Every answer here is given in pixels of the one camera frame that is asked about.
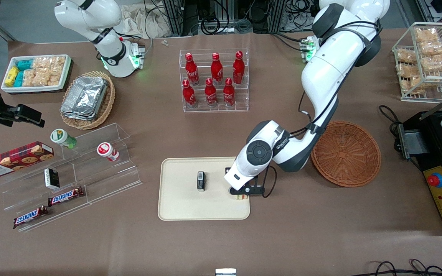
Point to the triangular sandwich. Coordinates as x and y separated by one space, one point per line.
240 197

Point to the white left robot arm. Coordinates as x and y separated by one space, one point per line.
328 65

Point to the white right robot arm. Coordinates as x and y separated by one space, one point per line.
109 46

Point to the white rectangular snack tray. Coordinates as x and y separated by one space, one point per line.
33 89

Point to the beige plastic tray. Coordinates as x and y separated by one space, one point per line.
182 199

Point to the oval tan wicker basket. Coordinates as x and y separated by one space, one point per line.
108 103

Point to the round brown wicker basket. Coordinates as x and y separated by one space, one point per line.
347 157

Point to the teal snack packet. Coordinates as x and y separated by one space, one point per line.
24 64
18 79

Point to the clear rice cracker bag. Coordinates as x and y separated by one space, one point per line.
50 78
29 78
57 64
41 63

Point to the yellow snack packet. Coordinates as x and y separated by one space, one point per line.
11 76

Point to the red tartan cookie box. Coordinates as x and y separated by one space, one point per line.
14 159

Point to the small black upright box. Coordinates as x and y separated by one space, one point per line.
201 182

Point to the stacked aluminium foil trays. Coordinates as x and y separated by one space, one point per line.
84 96

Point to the small black white box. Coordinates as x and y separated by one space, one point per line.
53 177

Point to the snickers chocolate bar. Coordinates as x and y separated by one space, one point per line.
65 196
29 216

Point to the red cola bottle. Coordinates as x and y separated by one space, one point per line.
210 95
188 96
228 94
216 71
191 71
238 69

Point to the clear acrylic stepped shelf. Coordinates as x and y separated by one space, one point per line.
102 180

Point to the clear acrylic bottle rack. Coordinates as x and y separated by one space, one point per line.
246 76

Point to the crumpled white cloth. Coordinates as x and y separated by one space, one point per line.
144 23

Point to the red emergency stop button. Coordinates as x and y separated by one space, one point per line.
435 180

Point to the clear fried snack bag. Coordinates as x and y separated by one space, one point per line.
413 85
426 34
406 56
432 48
437 62
408 71

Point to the black countertop appliance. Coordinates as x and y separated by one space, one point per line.
434 138

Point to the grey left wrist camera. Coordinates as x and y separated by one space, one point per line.
249 189

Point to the aluminium frame equipment rack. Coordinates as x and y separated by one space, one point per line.
267 15

